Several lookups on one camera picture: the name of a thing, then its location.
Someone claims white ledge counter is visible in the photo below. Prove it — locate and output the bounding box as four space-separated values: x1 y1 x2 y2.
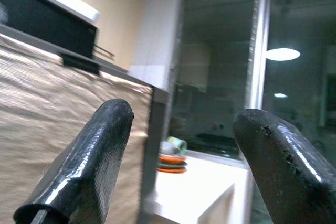
145 150 254 224

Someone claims orange plate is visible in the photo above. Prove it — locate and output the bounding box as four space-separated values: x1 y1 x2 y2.
157 167 187 174
158 155 188 165

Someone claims pale green cup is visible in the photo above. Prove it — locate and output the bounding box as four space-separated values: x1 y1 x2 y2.
167 135 188 154

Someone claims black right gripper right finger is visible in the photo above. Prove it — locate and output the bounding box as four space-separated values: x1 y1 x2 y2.
233 108 336 224

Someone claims beige cloth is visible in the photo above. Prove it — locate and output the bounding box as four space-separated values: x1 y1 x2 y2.
0 34 154 224

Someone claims dark green plate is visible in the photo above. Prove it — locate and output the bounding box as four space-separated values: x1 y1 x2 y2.
157 162 188 169

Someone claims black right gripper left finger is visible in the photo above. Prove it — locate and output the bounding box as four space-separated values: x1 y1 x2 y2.
13 98 135 224

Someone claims glass sliding door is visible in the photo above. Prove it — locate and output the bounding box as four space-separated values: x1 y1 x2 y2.
165 0 336 224

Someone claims white cup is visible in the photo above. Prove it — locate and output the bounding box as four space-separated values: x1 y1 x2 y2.
160 141 182 157

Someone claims black range hood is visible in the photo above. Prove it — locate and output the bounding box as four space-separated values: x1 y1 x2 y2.
0 0 116 61

